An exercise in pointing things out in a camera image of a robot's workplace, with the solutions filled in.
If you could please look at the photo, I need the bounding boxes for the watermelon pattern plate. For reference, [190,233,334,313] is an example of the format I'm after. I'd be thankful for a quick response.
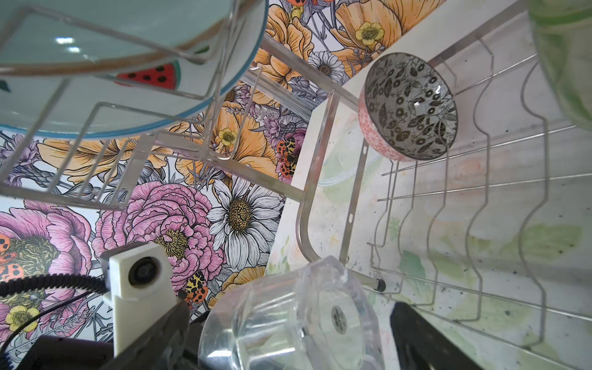
[1,1,268,139]

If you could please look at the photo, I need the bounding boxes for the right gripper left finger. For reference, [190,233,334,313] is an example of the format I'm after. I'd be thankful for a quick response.
[101,302,190,369]

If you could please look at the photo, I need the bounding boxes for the mint green plate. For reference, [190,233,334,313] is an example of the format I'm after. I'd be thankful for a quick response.
[1,1,262,76]

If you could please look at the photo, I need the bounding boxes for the pink black patterned bowl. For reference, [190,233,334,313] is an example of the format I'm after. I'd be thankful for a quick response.
[359,52,458,162]

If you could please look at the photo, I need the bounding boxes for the green tinted glass cup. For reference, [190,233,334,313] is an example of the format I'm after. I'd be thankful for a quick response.
[527,0,591,131]

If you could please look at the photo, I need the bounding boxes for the clear glass cup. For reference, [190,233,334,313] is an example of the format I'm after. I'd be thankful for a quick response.
[197,257,385,369]

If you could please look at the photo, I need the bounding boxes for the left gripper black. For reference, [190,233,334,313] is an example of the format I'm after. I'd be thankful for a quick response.
[16,335,113,370]

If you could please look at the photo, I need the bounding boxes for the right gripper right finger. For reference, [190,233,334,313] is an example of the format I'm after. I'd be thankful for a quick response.
[389,302,480,369]

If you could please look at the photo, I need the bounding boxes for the chrome two-tier dish rack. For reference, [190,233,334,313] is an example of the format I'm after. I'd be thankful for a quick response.
[1,1,591,369]

